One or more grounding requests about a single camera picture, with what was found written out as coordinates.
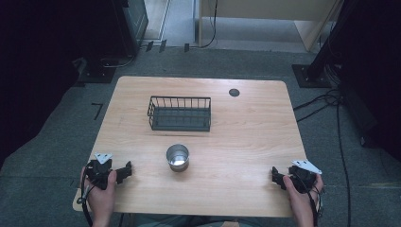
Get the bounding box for shiny metal cup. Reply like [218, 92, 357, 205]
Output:
[166, 143, 191, 173]

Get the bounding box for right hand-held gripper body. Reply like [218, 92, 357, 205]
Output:
[288, 159, 323, 195]

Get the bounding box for person's left hand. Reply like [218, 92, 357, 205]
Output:
[79, 166, 118, 219]

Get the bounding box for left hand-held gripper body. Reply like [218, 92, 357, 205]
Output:
[84, 152, 113, 191]

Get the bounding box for thin black hanging cable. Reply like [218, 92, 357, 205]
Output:
[200, 0, 219, 49]

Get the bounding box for looped black floor cables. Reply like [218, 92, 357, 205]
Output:
[292, 88, 344, 123]

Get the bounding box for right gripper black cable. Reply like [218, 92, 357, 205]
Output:
[305, 184, 326, 227]

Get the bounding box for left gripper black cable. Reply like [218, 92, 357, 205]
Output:
[76, 169, 96, 227]

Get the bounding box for black wire basket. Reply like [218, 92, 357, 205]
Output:
[147, 96, 213, 132]

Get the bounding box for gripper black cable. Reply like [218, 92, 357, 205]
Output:
[305, 184, 326, 227]
[76, 169, 96, 227]

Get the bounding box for black stand base plate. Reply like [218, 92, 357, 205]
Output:
[291, 63, 333, 89]

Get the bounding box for person's right hand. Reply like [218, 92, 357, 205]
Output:
[282, 173, 325, 219]

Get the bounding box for dark curtain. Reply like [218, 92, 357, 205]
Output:
[0, 0, 127, 168]
[327, 0, 401, 162]

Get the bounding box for dark cabinet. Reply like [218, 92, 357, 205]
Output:
[121, 0, 149, 48]

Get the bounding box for light wooden desk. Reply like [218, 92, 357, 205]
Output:
[198, 0, 344, 53]

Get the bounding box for black tape corner mark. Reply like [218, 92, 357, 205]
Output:
[91, 102, 104, 121]

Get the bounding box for person's grey-green clothing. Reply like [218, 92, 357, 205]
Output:
[131, 215, 269, 227]

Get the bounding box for long black floor cable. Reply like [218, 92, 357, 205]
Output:
[336, 102, 353, 227]

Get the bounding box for black stand with flat base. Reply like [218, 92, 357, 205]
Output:
[78, 0, 140, 85]

